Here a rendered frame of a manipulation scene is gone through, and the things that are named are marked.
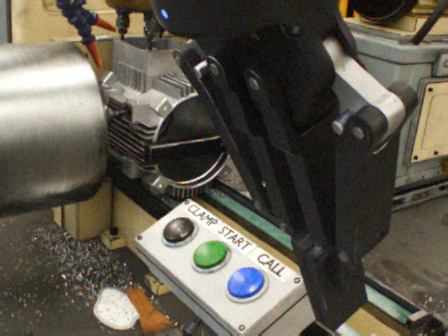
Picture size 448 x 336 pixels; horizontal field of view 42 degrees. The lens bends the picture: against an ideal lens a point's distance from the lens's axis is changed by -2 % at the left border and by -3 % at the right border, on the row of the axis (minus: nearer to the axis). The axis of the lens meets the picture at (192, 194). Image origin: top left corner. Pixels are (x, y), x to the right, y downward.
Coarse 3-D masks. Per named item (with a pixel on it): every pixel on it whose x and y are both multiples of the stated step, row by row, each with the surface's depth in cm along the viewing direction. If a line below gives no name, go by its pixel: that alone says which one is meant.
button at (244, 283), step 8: (240, 272) 48; (248, 272) 47; (256, 272) 47; (232, 280) 47; (240, 280) 47; (248, 280) 47; (256, 280) 46; (264, 280) 47; (232, 288) 47; (240, 288) 46; (248, 288) 46; (256, 288) 46; (240, 296) 46; (248, 296) 46
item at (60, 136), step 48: (0, 48) 79; (48, 48) 81; (0, 96) 73; (48, 96) 76; (96, 96) 80; (0, 144) 73; (48, 144) 77; (96, 144) 80; (0, 192) 76; (48, 192) 81; (96, 192) 87
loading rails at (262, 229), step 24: (120, 192) 103; (144, 192) 96; (216, 192) 100; (120, 216) 105; (144, 216) 97; (216, 216) 98; (240, 216) 92; (264, 216) 92; (120, 240) 104; (264, 240) 88; (288, 240) 86; (288, 264) 85; (168, 288) 92; (384, 288) 74; (360, 312) 74; (384, 312) 71; (408, 312) 71; (432, 312) 69
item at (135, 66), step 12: (120, 48) 98; (132, 48) 95; (144, 48) 104; (156, 48) 104; (168, 48) 104; (120, 60) 99; (132, 60) 96; (144, 60) 92; (156, 60) 93; (168, 60) 94; (120, 72) 99; (132, 72) 96; (144, 72) 93; (156, 72) 94; (168, 72) 95; (180, 72) 96; (132, 84) 97; (144, 84) 94
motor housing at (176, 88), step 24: (120, 96) 97; (144, 96) 94; (168, 96) 91; (192, 96) 89; (120, 120) 95; (144, 120) 90; (192, 120) 107; (120, 144) 95; (144, 144) 88; (144, 168) 91; (168, 168) 102; (192, 168) 101; (216, 168) 99; (168, 192) 96; (192, 192) 97
